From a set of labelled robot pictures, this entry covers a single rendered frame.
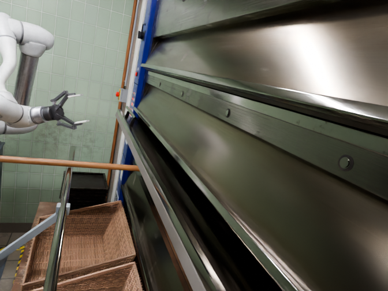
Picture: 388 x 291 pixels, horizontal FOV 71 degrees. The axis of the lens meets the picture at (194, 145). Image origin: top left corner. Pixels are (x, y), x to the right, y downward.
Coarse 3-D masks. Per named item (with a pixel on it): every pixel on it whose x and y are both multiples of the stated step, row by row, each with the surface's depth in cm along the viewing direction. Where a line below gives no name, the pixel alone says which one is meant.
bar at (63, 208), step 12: (72, 156) 147; (72, 168) 134; (60, 204) 100; (60, 216) 93; (36, 228) 99; (60, 228) 87; (24, 240) 99; (60, 240) 81; (0, 252) 97; (60, 252) 77; (0, 264) 99; (48, 264) 72; (48, 276) 68; (48, 288) 64
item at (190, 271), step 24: (120, 120) 144; (144, 144) 113; (144, 168) 83; (168, 168) 94; (192, 192) 80; (168, 216) 59; (192, 216) 64; (216, 216) 70; (216, 240) 57; (240, 240) 62; (192, 264) 45; (216, 264) 48; (240, 264) 52; (192, 288) 43; (240, 288) 45; (264, 288) 48
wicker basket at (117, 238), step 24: (48, 216) 164; (72, 216) 170; (96, 216) 176; (120, 216) 168; (48, 240) 166; (72, 240) 171; (96, 240) 176; (120, 240) 154; (72, 264) 152; (96, 264) 125; (120, 264) 130; (24, 288) 116
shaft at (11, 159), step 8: (0, 160) 121; (8, 160) 122; (16, 160) 123; (24, 160) 124; (32, 160) 126; (40, 160) 127; (48, 160) 128; (56, 160) 130; (64, 160) 132; (96, 168) 137; (104, 168) 138; (112, 168) 139; (120, 168) 141; (128, 168) 142; (136, 168) 144
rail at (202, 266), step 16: (128, 128) 121; (144, 160) 86; (160, 192) 67; (176, 208) 59; (176, 224) 54; (192, 240) 49; (192, 256) 46; (208, 272) 41; (208, 288) 40; (224, 288) 39
